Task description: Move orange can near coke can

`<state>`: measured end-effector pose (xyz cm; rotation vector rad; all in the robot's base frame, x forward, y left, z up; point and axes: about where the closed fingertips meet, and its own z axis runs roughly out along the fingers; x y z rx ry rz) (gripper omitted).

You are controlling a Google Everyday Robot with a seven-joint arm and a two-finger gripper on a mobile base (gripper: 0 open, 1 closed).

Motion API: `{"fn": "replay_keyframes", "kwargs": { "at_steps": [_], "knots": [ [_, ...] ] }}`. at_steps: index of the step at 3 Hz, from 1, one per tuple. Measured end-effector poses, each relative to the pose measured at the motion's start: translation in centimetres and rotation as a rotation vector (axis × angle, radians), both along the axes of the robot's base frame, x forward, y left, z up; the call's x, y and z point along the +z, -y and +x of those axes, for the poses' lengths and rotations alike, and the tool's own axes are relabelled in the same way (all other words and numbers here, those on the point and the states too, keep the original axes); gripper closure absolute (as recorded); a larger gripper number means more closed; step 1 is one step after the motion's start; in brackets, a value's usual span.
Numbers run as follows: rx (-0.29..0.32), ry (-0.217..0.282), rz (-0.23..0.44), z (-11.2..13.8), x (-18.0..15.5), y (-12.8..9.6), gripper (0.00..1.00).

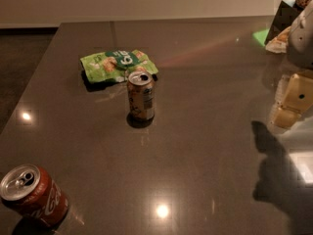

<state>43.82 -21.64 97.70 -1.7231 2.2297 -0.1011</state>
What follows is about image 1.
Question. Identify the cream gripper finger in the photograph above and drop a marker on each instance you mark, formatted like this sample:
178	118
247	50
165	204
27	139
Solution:
294	96

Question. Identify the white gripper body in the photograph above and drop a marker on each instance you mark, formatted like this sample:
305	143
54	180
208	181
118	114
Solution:
301	38

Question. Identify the orange soda can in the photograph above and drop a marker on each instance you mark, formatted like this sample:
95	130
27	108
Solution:
141	93

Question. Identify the red coke can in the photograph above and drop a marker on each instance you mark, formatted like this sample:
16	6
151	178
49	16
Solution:
29	190

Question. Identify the white snack wrapper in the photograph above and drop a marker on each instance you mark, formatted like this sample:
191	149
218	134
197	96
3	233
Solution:
279	43

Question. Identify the black box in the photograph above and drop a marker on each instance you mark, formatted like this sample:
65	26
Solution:
287	12

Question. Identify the green chip bag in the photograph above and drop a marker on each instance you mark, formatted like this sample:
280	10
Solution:
115	66

